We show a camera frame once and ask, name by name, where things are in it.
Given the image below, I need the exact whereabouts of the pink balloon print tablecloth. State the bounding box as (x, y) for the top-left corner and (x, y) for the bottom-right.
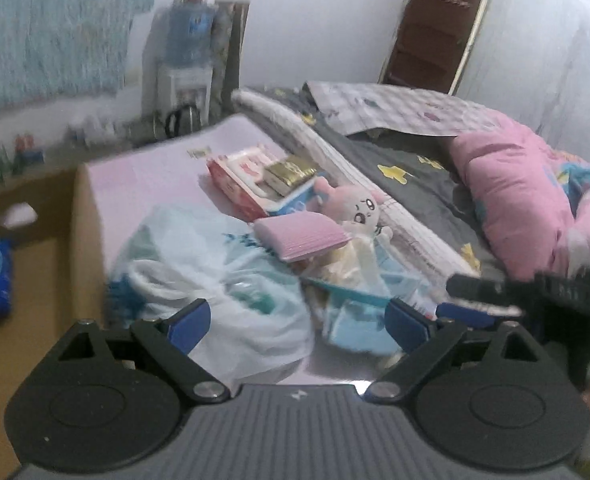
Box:
(84, 112), (428, 392)

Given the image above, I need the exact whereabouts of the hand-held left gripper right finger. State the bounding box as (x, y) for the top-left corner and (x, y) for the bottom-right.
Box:
(363, 298), (544, 406)

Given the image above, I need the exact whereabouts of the black electric kettle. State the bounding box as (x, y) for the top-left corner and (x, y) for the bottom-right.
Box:
(164, 104), (202, 137)

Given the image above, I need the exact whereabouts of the white plastic bag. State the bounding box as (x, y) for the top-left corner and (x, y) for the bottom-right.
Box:
(106, 204), (316, 386)

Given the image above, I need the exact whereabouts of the brown cardboard box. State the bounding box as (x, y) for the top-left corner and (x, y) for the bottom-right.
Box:
(0, 164), (112, 480)

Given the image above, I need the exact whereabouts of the blue and white box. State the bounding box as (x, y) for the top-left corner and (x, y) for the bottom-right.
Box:
(267, 180), (326, 219)

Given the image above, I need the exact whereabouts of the white water dispenser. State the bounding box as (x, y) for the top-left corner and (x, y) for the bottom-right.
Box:
(156, 61), (214, 130)

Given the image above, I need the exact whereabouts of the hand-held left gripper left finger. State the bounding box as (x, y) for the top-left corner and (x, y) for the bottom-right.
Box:
(57, 299), (230, 406)

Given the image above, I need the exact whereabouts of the checked pillow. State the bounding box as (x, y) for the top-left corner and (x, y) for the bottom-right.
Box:
(302, 80), (506, 137)

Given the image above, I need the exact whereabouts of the red wet wipes pack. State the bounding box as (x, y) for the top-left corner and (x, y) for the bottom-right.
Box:
(206, 144), (296, 222)

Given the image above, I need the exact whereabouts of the cream soft packet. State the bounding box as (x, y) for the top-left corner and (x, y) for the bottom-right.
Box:
(300, 240), (378, 297)

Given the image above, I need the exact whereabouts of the grey star print blanket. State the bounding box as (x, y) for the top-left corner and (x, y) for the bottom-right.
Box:
(254, 87), (506, 281)

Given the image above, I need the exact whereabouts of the pink quilt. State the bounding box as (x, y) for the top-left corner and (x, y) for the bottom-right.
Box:
(447, 110), (590, 282)

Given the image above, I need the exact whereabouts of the brown wooden door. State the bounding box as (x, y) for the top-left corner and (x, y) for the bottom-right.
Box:
(379, 0), (502, 95)

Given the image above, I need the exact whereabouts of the folded grey patterned chair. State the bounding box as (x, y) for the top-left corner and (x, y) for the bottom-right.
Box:
(210, 0), (252, 117)

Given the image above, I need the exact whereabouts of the blue floral curtain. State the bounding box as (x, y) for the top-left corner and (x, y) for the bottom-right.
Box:
(0, 0), (162, 107)

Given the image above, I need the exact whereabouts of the pink plush toy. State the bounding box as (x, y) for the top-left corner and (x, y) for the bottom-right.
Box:
(314, 180), (396, 261)

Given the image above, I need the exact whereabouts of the white wardrobe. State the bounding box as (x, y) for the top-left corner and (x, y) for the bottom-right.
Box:
(456, 0), (590, 162)

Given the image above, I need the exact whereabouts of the small gold box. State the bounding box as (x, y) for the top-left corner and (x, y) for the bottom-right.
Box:
(265, 156), (318, 194)

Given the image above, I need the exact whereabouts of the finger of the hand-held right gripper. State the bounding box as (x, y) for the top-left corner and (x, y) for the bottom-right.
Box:
(446, 273), (526, 312)
(436, 304), (502, 330)

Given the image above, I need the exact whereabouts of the light blue quilted cloth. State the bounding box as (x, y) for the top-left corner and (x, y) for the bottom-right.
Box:
(319, 250), (436, 357)

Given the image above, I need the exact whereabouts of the white rolled mattress pad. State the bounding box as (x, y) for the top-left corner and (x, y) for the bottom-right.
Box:
(231, 88), (482, 282)

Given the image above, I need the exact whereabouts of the pink cloth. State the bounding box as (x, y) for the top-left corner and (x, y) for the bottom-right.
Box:
(252, 211), (354, 264)

